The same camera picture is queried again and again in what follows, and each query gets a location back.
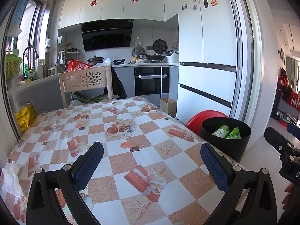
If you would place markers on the red plastic basket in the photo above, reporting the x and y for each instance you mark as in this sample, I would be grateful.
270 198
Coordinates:
75 65

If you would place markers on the checkered printed tablecloth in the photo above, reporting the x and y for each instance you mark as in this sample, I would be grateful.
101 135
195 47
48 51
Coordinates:
140 140

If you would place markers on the white plastic bag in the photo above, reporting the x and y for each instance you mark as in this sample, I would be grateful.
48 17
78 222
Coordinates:
104 62

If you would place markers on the white refrigerator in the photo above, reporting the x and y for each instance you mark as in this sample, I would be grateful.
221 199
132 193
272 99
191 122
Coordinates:
208 39

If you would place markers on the black wok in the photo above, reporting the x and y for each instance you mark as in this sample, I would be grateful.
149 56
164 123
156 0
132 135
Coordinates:
155 57

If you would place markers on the person's right hand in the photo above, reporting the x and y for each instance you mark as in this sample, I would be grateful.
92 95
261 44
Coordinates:
288 196

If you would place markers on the wall socket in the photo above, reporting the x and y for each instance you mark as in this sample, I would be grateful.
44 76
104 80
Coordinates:
60 39

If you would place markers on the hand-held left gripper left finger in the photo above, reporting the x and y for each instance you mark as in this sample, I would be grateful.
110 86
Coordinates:
90 164

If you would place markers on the green onions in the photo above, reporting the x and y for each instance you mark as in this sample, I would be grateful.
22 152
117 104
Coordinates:
86 98

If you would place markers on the green snack bag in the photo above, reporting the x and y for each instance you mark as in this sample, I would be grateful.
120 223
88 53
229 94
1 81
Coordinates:
234 140

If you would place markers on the black trash bin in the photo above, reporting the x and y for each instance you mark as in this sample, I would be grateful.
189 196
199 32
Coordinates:
225 152

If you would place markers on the stainless steel pot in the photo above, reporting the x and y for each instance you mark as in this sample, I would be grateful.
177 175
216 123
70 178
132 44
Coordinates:
95 60

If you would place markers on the gold foil bag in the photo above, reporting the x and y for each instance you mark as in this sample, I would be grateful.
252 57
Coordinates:
25 118

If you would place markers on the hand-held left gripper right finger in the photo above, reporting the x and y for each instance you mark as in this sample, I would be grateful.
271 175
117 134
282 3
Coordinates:
214 166

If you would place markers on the white wall cabinets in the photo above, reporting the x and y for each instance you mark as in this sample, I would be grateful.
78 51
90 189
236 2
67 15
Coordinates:
112 7

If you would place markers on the beige plastic chair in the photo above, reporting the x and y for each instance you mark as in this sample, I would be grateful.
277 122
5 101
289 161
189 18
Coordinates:
84 79

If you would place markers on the yellow-green plastic basket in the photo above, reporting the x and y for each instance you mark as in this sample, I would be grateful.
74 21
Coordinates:
13 66

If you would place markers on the black range hood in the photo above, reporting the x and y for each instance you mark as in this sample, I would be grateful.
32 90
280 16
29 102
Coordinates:
105 37

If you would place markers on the dark cloth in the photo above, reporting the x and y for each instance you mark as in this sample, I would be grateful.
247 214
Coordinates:
118 84

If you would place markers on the small cardboard box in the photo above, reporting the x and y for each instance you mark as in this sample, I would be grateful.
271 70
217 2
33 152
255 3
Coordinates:
168 107

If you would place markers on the red printed cloth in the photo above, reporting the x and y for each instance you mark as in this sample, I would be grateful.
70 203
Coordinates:
291 98

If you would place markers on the white ladle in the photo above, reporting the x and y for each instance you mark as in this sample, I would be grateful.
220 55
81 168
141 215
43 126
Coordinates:
61 59

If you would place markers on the gas stove burner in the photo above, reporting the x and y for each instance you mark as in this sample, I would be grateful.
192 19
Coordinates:
119 61

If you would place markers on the round black moulded pan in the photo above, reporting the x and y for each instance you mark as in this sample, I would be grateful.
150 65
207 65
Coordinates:
160 46

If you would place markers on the green dish soap bottle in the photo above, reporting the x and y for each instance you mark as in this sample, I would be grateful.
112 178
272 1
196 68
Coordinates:
25 71

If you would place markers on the white spice rack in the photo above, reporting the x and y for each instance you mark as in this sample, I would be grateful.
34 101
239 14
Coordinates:
71 54

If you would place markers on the black built-in oven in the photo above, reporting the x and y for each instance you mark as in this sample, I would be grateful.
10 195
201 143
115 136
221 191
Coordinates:
150 84

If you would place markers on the red flat box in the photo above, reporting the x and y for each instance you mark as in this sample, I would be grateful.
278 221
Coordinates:
284 123

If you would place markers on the kitchen window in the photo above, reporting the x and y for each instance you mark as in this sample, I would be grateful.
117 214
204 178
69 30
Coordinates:
25 28

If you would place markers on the white rice cooker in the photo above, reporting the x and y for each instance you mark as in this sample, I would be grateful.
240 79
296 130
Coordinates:
173 56

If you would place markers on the clear plastic bag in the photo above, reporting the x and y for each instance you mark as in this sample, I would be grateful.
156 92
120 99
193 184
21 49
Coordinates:
10 178

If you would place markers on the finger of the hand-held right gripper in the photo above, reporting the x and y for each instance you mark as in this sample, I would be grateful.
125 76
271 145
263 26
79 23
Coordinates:
277 140
294 129

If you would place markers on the hanging white bag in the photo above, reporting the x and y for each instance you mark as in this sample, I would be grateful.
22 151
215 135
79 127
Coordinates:
47 44

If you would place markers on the white sliding door frame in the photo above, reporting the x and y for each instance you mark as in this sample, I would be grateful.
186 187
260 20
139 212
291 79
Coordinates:
248 63

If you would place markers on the green white plastic bottle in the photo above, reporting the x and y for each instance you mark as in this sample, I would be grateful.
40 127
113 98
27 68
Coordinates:
221 137

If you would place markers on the black kitchen faucet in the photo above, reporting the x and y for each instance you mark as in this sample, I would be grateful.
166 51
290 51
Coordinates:
28 50

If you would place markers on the red plastic stool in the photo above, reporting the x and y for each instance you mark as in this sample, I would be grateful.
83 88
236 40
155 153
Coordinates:
201 119

